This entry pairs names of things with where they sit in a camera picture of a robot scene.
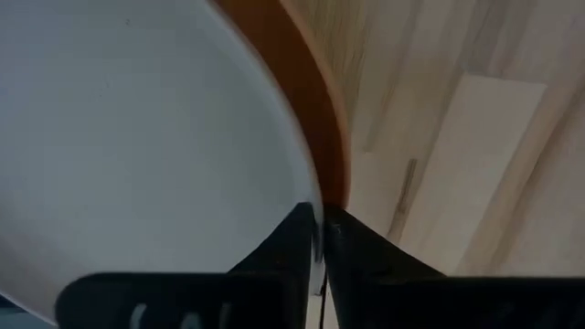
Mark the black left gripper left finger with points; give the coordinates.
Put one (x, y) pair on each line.
(274, 288)

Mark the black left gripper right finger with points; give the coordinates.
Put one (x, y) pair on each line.
(365, 283)

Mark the orange-red plate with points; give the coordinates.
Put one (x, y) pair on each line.
(311, 100)

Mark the pale grey-green plate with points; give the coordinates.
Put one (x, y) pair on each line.
(137, 137)

